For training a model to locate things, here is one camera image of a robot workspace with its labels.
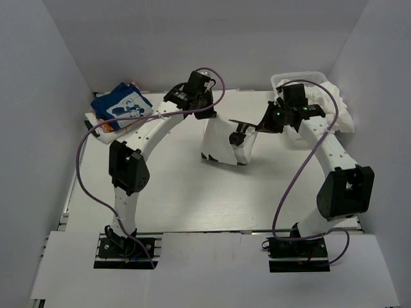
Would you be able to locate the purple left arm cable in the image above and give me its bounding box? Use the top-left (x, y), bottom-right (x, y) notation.
top-left (76, 67), bottom-right (226, 269)

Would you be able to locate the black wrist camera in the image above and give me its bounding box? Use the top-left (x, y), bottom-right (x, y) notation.
top-left (277, 84), bottom-right (325, 119)
top-left (162, 70), bottom-right (214, 103)

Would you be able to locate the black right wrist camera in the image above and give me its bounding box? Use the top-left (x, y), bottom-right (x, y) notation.
top-left (277, 84), bottom-right (325, 119)

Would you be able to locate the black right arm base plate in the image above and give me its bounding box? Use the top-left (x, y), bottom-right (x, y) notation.
top-left (261, 237), bottom-right (330, 273)

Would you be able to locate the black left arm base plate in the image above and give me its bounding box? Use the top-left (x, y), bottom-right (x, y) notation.
top-left (93, 234), bottom-right (162, 270)

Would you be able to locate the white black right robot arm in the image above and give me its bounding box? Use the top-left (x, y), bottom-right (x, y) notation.
top-left (256, 101), bottom-right (375, 256)

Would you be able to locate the white t-shirt with black print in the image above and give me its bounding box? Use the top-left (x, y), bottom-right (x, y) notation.
top-left (200, 115), bottom-right (258, 166)

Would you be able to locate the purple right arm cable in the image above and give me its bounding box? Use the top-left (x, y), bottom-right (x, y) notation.
top-left (271, 79), bottom-right (351, 266)

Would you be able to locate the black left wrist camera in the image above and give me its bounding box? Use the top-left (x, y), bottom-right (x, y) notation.
top-left (162, 70), bottom-right (214, 103)

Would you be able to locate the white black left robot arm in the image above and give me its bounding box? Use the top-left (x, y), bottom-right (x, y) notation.
top-left (105, 89), bottom-right (216, 256)

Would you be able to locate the blue mickey print folded t-shirt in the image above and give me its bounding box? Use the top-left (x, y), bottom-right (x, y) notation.
top-left (91, 83), bottom-right (153, 132)

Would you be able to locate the white crumpled t-shirt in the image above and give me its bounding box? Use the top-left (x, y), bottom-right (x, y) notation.
top-left (274, 80), bottom-right (354, 133)

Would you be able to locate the white folded t-shirt stack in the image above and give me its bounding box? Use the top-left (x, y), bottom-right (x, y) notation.
top-left (85, 82), bottom-right (153, 144)

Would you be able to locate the white plastic laundry basket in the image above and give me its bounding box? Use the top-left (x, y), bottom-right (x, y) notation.
top-left (270, 71), bottom-right (328, 150)

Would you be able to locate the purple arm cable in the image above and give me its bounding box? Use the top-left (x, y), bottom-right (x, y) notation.
top-left (76, 67), bottom-right (226, 269)
top-left (271, 79), bottom-right (351, 266)

